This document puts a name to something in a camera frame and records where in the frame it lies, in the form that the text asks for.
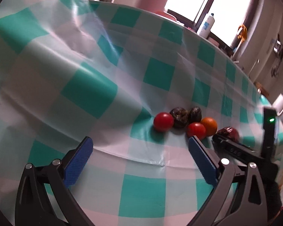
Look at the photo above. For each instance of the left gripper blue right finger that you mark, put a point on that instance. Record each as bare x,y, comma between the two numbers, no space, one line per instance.
238,196

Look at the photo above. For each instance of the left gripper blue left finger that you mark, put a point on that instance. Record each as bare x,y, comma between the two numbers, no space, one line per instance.
33,206

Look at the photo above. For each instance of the dark red wrinkled apple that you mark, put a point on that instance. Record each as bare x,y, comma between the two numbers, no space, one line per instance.
230,133

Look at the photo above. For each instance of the small orange tangerine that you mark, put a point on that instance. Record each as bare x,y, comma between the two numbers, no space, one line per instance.
210,125

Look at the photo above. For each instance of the small dark passion fruit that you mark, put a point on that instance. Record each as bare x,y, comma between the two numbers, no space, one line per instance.
194,115

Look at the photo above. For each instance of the lone wrinkled passion fruit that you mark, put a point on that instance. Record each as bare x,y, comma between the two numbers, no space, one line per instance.
180,117

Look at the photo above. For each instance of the hidden small red tomato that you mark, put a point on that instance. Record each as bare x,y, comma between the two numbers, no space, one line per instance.
163,122

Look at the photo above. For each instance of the yellow cloth on tap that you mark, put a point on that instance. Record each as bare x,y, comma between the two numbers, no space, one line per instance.
242,33

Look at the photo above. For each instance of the green checkered tablecloth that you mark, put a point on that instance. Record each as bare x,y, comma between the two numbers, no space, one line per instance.
76,68

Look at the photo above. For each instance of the white lotion bottle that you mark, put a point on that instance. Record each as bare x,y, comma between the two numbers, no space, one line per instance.
206,25

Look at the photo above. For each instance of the gripper mounted camera display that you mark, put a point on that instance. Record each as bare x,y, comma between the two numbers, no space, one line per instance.
269,126

